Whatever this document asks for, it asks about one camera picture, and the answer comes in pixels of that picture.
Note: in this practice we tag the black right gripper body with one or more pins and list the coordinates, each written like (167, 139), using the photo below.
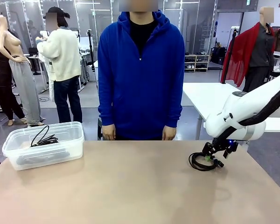
(210, 148)

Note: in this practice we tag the wooden shoe rack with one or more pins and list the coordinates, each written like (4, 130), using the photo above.
(198, 61)

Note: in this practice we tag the mannequin in grey shirt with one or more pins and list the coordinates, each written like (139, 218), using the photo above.
(259, 53)

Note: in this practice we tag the red shawl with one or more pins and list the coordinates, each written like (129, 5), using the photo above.
(238, 58)

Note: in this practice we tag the bare beige mannequin grey trousers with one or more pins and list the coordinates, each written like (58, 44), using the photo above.
(8, 39)

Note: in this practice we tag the person's left hand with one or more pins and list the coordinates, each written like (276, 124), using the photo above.
(169, 133)

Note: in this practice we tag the grey plastic step stool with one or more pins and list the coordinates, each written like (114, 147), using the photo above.
(100, 130)

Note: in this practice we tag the person's right hand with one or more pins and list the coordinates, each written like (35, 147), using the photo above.
(109, 133)

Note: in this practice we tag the person in blue hoodie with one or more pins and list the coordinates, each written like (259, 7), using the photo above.
(140, 81)

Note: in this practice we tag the clear plastic storage box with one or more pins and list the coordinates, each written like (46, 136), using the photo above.
(72, 144)

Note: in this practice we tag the person in white sweater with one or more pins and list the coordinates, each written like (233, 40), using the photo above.
(63, 53)

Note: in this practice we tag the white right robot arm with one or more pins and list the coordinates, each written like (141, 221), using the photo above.
(238, 116)

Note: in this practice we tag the person's right forearm blue sleeve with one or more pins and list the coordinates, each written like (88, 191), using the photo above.
(106, 109)

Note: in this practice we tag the black bags pile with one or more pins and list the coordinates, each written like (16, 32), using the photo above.
(218, 56)

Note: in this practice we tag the white table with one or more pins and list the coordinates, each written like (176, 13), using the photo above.
(200, 98)

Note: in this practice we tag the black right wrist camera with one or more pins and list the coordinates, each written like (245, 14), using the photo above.
(232, 145)

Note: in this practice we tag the black camera tripod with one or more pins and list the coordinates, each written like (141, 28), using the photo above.
(91, 46)

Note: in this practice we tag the person's left forearm blue sleeve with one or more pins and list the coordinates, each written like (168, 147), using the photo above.
(175, 109)

